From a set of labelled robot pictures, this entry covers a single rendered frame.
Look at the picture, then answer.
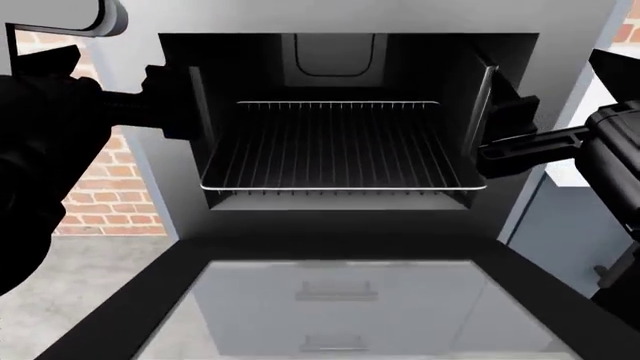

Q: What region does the grey built-in oven housing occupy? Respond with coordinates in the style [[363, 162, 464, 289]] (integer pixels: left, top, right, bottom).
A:
[[87, 0, 617, 246]]

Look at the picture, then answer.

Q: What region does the white countertop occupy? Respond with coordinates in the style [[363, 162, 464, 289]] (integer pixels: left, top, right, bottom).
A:
[[542, 156, 593, 189]]

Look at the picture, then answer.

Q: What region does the chrome wire oven rack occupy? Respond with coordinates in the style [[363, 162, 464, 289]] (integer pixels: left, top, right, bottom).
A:
[[199, 99, 488, 197]]

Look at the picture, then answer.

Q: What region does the black cabinet door handle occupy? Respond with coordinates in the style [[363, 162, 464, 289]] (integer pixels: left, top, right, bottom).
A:
[[591, 261, 617, 287]]

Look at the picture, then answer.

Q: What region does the black glass oven door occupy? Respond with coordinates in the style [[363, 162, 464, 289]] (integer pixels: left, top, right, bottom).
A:
[[33, 231, 640, 360]]

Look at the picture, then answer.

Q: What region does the grey drawer handle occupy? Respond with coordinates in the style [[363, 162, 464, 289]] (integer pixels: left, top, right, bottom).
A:
[[293, 279, 373, 302], [298, 332, 370, 353]]

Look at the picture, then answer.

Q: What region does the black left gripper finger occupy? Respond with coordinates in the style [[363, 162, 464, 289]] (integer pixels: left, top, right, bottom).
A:
[[8, 43, 82, 78], [97, 64, 213, 142]]

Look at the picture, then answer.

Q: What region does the blue-grey cabinet door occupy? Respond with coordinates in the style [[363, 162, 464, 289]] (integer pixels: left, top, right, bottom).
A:
[[499, 174, 599, 246]]

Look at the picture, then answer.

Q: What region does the curved grey black bar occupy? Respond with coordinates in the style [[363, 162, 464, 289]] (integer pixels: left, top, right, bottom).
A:
[[3, 0, 130, 39]]

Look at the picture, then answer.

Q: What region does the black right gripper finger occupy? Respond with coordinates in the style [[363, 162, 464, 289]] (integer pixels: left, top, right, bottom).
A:
[[587, 47, 640, 108], [475, 93, 587, 180]]

